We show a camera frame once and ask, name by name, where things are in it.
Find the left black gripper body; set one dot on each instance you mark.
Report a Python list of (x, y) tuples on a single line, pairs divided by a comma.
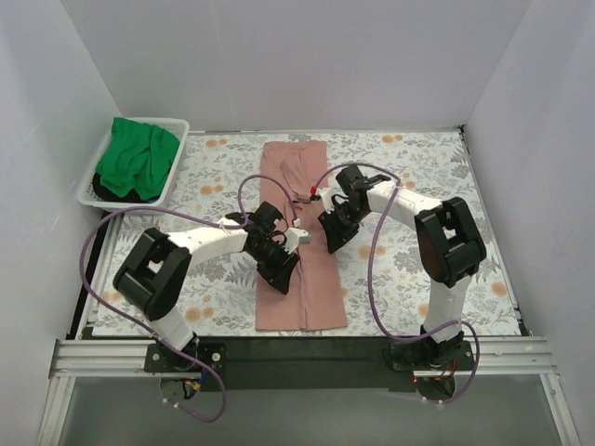
[(276, 266)]

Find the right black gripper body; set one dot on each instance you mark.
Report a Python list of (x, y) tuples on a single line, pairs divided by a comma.
[(337, 226)]

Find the pink t-shirt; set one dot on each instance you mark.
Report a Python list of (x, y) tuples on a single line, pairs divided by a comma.
[(314, 301)]

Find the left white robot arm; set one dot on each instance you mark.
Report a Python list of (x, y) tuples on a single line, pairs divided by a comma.
[(153, 273)]

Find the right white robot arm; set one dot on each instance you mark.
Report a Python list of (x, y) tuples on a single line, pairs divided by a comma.
[(451, 250)]

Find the floral table mat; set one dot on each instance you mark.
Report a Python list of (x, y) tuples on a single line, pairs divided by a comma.
[(384, 285)]

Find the white plastic basket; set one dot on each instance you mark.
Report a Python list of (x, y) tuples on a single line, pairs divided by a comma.
[(86, 196)]

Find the green t-shirt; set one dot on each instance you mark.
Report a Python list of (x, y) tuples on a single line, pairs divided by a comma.
[(138, 158)]

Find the black garment in basket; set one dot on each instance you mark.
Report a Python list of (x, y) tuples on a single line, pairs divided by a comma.
[(108, 196)]

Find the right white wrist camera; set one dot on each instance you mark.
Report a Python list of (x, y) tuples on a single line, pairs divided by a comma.
[(325, 197)]

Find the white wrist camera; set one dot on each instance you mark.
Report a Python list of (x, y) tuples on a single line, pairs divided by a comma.
[(325, 197), (294, 238)]

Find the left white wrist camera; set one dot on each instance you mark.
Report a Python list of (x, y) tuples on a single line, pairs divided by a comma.
[(294, 238)]

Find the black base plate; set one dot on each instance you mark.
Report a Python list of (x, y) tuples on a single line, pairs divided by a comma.
[(313, 362)]

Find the aluminium frame rail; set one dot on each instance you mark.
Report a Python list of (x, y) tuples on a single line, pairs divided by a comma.
[(488, 355)]

